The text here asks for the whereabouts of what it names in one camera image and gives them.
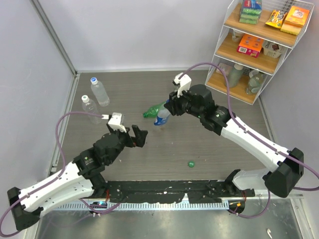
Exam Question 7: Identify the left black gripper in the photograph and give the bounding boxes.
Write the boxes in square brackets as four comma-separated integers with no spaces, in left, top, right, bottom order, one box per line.
[107,125,148,165]

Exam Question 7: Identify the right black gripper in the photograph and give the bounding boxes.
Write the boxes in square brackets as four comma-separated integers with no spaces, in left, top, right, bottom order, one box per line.
[164,85,203,119]

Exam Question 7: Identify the pepsi bottle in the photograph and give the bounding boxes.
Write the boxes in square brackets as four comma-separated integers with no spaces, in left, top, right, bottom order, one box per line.
[154,102,170,126]

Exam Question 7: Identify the green plastic bottle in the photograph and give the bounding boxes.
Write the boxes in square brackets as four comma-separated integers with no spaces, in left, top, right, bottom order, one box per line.
[143,102,165,118]

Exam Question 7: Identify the green bottle cap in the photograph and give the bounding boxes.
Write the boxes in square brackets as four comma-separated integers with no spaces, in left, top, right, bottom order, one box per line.
[187,161,195,168]

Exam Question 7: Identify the clear plastic bottle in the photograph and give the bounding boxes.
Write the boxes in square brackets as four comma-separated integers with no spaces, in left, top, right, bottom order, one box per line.
[82,99,102,124]

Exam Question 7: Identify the white bottle cap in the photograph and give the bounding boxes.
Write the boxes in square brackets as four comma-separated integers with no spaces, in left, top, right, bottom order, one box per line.
[81,95,90,103]

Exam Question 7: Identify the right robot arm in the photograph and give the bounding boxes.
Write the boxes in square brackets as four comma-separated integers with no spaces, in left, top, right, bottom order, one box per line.
[165,84,304,198]

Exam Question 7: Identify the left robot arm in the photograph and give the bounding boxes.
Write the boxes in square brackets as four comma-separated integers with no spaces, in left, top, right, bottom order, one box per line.
[7,125,148,231]

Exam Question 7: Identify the clear bottle blue cap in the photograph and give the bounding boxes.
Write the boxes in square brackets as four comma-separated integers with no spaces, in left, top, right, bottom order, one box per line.
[90,77,110,107]

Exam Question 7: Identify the grey green bottle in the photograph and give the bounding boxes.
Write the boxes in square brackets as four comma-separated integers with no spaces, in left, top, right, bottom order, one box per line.
[224,63,244,88]

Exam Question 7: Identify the clear bottle on shelf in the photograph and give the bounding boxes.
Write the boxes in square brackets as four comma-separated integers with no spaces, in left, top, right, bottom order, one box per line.
[245,70,264,95]

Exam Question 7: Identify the pink white packet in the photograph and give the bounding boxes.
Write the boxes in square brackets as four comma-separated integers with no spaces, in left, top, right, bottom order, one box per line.
[216,62,233,76]

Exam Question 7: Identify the white cup on shelf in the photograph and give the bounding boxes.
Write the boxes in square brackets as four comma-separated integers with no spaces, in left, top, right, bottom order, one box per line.
[232,29,245,42]

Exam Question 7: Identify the orange pink box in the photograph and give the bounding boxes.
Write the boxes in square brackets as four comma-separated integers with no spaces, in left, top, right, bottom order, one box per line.
[237,34,264,58]

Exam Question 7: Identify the green sponge pack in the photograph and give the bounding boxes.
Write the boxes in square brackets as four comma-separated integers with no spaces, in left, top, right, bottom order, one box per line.
[239,0,262,25]

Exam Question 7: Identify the yellow snack bag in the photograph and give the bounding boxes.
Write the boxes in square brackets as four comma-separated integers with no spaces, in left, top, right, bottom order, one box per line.
[265,10,287,29]

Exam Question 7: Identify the orange yellow box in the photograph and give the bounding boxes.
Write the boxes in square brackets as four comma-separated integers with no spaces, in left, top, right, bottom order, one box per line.
[280,5,310,35]

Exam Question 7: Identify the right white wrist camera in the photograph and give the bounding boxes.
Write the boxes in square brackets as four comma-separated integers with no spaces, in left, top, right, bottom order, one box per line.
[172,73,191,98]

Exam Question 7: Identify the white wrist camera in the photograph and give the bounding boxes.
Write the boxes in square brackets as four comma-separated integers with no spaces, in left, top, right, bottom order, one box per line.
[107,113,127,132]
[172,73,191,98]

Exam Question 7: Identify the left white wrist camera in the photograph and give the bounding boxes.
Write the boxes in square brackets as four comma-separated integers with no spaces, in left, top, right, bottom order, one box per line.
[107,113,127,132]

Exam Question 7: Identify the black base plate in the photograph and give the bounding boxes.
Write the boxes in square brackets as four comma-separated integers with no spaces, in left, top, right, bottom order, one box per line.
[100,180,255,204]

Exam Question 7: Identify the white cable duct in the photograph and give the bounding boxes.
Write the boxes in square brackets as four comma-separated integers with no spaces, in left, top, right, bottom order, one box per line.
[55,200,229,211]

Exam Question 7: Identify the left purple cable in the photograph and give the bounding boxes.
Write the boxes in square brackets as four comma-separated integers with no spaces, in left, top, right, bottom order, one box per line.
[0,111,120,237]

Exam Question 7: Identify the white wire shelf rack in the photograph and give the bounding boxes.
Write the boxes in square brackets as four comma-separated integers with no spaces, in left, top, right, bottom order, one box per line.
[205,0,315,105]

